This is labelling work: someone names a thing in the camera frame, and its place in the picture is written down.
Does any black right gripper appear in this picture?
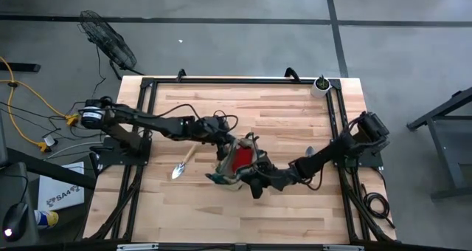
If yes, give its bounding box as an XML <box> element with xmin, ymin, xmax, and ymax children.
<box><xmin>239</xmin><ymin>153</ymin><xmax>299</xmax><ymax>191</ymax></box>

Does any yellow blue white bottle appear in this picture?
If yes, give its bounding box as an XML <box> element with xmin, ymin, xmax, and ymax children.
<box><xmin>33</xmin><ymin>209</ymin><xmax>60</xmax><ymax>230</ymax></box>

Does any narrow silver trowel wooden handle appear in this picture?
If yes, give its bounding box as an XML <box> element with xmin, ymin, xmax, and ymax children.
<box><xmin>171</xmin><ymin>143</ymin><xmax>198</xmax><ymax>180</ymax></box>

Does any silver aluminium rail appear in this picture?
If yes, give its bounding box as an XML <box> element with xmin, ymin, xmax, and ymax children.
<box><xmin>116</xmin><ymin>243</ymin><xmax>160</xmax><ymax>251</ymax></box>
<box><xmin>319</xmin><ymin>244</ymin><xmax>365</xmax><ymax>251</ymax></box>

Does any coiled black cable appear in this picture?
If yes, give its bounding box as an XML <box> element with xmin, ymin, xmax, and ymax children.
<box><xmin>362</xmin><ymin>183</ymin><xmax>397</xmax><ymax>230</ymax></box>

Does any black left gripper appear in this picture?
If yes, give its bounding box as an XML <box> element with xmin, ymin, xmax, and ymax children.
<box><xmin>195</xmin><ymin>117</ymin><xmax>246</xmax><ymax>162</ymax></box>

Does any black floor bar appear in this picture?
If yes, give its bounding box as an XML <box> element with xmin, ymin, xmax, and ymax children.
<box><xmin>0</xmin><ymin>61</ymin><xmax>41</xmax><ymax>74</ymax></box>

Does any dark grey cart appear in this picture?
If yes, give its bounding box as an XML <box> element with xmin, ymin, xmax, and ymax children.
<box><xmin>406</xmin><ymin>86</ymin><xmax>472</xmax><ymax>200</ymax></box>

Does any small power adapter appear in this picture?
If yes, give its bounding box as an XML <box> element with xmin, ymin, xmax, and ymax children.
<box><xmin>41</xmin><ymin>134</ymin><xmax>59</xmax><ymax>148</ymax></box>

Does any black computer mouse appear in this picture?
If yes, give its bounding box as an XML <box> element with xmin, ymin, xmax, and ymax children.
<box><xmin>1</xmin><ymin>202</ymin><xmax>30</xmax><ymax>243</ymax></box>

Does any black metal beam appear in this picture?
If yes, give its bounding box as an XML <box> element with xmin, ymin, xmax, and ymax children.
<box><xmin>6</xmin><ymin>147</ymin><xmax>97</xmax><ymax>191</ymax></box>

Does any dark grey desk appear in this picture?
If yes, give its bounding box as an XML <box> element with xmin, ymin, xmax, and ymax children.
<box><xmin>0</xmin><ymin>162</ymin><xmax>40</xmax><ymax>250</ymax></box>

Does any red gardening glove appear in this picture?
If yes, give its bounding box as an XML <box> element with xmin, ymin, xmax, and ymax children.
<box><xmin>231</xmin><ymin>144</ymin><xmax>255</xmax><ymax>173</ymax></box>

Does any white printed box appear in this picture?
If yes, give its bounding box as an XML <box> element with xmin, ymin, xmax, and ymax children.
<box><xmin>37</xmin><ymin>161</ymin><xmax>85</xmax><ymax>212</ymax></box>

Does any black metal table frame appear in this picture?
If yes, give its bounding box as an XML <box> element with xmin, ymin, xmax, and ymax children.
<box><xmin>83</xmin><ymin>76</ymin><xmax>398</xmax><ymax>244</ymax></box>

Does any yellow floor cable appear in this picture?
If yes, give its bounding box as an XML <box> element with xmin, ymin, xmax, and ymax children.
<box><xmin>0</xmin><ymin>56</ymin><xmax>79</xmax><ymax>153</ymax></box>

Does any black floor fan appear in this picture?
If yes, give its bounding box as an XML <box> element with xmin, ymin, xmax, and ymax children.
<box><xmin>78</xmin><ymin>10</ymin><xmax>145</xmax><ymax>80</ymax></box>

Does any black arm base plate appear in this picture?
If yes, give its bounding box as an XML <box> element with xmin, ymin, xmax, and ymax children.
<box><xmin>330</xmin><ymin>138</ymin><xmax>384</xmax><ymax>169</ymax></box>
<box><xmin>90</xmin><ymin>136</ymin><xmax>153</xmax><ymax>167</ymax></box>

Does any white plant pot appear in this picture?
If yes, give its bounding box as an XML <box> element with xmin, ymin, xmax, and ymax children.
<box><xmin>310</xmin><ymin>76</ymin><xmax>332</xmax><ymax>99</ymax></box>

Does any beige green gardening tote bag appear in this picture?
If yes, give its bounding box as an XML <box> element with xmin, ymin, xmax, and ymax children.
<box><xmin>205</xmin><ymin>132</ymin><xmax>272</xmax><ymax>191</ymax></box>

